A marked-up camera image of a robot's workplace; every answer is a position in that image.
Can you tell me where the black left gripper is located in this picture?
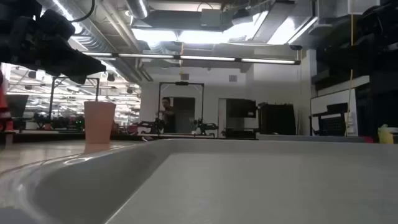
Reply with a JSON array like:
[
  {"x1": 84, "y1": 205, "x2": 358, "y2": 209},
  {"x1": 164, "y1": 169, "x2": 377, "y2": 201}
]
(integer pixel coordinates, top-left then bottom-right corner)
[{"x1": 0, "y1": 17, "x2": 107, "y2": 85}]

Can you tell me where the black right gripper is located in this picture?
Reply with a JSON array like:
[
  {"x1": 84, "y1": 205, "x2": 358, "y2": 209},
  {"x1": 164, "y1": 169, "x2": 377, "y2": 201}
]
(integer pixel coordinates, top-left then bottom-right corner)
[{"x1": 357, "y1": 2, "x2": 398, "y2": 72}]

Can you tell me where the pink ribbed cup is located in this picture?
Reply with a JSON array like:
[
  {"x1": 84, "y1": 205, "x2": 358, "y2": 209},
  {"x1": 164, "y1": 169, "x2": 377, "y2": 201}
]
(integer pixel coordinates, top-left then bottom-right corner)
[{"x1": 83, "y1": 101, "x2": 117, "y2": 145}]

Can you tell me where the grey plastic tray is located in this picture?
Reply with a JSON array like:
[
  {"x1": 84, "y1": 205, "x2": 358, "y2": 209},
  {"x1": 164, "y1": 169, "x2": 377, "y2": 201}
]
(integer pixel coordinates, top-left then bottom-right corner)
[{"x1": 0, "y1": 138, "x2": 398, "y2": 224}]

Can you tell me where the dark grey monitor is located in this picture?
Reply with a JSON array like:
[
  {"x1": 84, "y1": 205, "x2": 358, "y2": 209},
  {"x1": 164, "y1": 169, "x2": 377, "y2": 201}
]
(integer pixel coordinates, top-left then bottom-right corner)
[{"x1": 6, "y1": 94, "x2": 29, "y2": 119}]

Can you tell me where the black cabinet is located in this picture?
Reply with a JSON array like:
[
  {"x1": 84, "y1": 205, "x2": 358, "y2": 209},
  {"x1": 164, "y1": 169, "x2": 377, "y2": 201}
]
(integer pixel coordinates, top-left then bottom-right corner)
[{"x1": 355, "y1": 71, "x2": 398, "y2": 138}]

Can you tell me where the person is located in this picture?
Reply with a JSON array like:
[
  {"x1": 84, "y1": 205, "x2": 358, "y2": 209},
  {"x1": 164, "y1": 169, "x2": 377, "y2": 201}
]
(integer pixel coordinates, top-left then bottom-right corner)
[{"x1": 158, "y1": 96, "x2": 177, "y2": 134}]

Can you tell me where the yellow plastic object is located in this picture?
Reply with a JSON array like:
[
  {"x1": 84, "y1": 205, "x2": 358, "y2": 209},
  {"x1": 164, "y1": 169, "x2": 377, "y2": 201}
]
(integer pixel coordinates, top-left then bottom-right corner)
[{"x1": 377, "y1": 124, "x2": 395, "y2": 145}]

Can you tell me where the black perforated cart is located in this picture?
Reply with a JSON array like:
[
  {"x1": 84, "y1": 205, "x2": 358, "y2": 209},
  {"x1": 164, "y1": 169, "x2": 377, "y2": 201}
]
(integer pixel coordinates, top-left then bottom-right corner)
[{"x1": 308, "y1": 102, "x2": 349, "y2": 137}]

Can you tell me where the long linear ceiling light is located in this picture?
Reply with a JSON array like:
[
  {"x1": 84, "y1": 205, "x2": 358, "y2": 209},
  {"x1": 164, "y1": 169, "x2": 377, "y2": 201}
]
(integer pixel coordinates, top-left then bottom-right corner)
[{"x1": 82, "y1": 52, "x2": 302, "y2": 65}]

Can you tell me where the black equipment case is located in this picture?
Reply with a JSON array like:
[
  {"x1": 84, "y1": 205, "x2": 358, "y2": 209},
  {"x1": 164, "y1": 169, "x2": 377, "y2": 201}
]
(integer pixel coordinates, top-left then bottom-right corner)
[{"x1": 257, "y1": 102, "x2": 297, "y2": 136}]

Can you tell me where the black monitor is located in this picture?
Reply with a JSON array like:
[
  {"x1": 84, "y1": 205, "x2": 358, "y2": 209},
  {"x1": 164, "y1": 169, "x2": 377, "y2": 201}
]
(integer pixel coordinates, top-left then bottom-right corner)
[{"x1": 226, "y1": 98, "x2": 257, "y2": 119}]

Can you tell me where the yellow hanging cable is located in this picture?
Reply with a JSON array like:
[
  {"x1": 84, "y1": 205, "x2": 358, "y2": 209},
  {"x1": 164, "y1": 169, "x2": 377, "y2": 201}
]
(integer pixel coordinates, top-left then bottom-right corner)
[{"x1": 344, "y1": 0, "x2": 354, "y2": 138}]

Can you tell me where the black robot station frame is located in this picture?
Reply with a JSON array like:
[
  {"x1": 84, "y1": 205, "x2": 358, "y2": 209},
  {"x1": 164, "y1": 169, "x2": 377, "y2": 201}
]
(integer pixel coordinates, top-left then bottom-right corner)
[
  {"x1": 48, "y1": 76, "x2": 101, "y2": 129},
  {"x1": 157, "y1": 81, "x2": 205, "y2": 135}
]

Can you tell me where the silver ventilation duct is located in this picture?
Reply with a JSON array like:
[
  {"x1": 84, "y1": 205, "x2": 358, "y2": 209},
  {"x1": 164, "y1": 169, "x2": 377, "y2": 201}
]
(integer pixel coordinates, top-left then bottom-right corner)
[{"x1": 40, "y1": 0, "x2": 150, "y2": 82}]

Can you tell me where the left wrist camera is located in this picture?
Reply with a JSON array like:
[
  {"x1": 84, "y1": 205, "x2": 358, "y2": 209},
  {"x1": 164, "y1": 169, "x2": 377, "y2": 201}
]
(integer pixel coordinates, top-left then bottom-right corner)
[{"x1": 39, "y1": 8, "x2": 76, "y2": 42}]

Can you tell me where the black left wrist camera cable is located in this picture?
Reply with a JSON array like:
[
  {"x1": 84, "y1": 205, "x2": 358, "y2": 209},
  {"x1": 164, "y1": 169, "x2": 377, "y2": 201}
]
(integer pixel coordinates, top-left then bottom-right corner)
[{"x1": 72, "y1": 0, "x2": 96, "y2": 24}]

